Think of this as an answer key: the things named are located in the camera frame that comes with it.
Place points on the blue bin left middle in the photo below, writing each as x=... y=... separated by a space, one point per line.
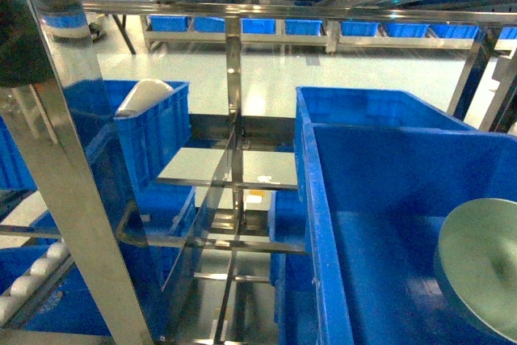
x=150 y=140

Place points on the stainless steel shelf rack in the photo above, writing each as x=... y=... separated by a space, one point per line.
x=76 y=160

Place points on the green bowl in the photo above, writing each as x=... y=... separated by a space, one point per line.
x=475 y=265

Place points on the large blue front bin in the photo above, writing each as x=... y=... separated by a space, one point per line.
x=377 y=199

